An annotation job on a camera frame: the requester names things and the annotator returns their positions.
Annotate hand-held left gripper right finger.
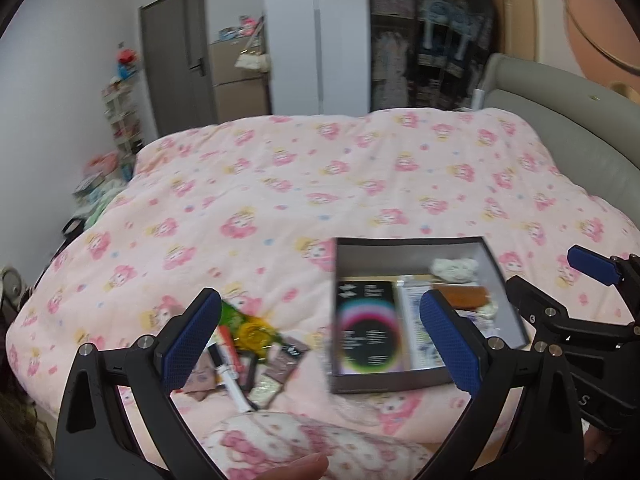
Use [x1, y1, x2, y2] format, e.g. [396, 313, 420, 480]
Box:
[415, 289, 587, 480]

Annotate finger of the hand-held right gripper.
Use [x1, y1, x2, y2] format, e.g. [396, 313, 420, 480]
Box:
[566, 244, 640, 323]
[505, 275, 639, 357]

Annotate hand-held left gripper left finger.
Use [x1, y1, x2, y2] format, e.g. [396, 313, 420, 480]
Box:
[54, 287, 227, 480]

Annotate pinkish brown sachet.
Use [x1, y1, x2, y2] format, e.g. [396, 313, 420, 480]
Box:
[181, 350, 223, 402]

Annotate orange red tube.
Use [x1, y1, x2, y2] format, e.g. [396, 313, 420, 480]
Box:
[219, 326, 242, 377]

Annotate white smartwatch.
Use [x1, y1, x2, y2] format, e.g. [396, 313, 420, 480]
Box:
[206, 345, 257, 414]

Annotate black rectangular frame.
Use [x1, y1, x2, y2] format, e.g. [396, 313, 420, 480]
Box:
[237, 352, 261, 391]

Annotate yellow snack packet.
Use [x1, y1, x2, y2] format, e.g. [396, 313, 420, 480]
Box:
[235, 317, 282, 357]

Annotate black cardboard box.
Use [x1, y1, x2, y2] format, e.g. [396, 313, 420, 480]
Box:
[327, 236, 531, 395]

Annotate brown sachet with dark label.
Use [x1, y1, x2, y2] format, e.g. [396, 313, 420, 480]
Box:
[247, 341, 312, 409]

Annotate white printed leaflet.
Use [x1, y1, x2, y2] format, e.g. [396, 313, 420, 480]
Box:
[397, 279, 453, 368]

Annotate white plush toy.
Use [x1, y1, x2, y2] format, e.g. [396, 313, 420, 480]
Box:
[431, 257, 478, 284]

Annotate grey padded headboard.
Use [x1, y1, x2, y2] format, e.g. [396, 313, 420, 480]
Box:
[480, 52, 640, 233]

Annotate pink printed pajamas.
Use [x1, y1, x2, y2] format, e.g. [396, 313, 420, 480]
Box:
[200, 411, 433, 480]

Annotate person's bare leg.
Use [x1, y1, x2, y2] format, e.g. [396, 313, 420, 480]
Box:
[260, 452, 330, 480]

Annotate grey round object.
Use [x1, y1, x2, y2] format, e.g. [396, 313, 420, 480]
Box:
[0, 266, 26, 311]

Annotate dark brown fluffy cloth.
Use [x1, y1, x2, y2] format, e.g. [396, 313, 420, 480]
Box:
[0, 360, 53, 480]

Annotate pile of packaged goods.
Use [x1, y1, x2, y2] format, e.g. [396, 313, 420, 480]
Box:
[74, 151, 138, 226]

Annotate pink cartoon printed blanket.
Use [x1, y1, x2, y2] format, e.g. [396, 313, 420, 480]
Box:
[5, 107, 640, 451]

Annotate white shelf rack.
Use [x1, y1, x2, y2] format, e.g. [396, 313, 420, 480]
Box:
[101, 79, 147, 181]

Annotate brown cardboard box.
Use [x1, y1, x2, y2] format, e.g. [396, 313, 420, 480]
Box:
[207, 39, 266, 87]
[212, 79, 272, 123]

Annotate blue white boxed toys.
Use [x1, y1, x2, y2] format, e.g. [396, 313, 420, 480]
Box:
[417, 0, 488, 76]

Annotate grey door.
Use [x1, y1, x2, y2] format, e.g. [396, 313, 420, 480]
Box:
[139, 0, 218, 138]

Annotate white handbag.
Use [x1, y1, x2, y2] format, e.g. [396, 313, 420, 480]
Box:
[234, 50, 272, 75]

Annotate red plush toy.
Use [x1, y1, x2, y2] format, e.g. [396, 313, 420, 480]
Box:
[115, 44, 142, 81]

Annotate dark open wardrobe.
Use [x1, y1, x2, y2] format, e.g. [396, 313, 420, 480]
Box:
[367, 0, 458, 111]

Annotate colourful toy packages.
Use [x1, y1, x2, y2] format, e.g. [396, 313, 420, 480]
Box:
[217, 14, 265, 45]

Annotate white wardrobe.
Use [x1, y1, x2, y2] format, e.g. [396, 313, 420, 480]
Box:
[262, 0, 372, 117]

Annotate mustard corduroy pouch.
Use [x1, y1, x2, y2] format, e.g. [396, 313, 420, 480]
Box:
[432, 285, 489, 311]

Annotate black booklet with rainbow ring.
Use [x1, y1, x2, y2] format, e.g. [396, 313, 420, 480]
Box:
[336, 279, 412, 376]

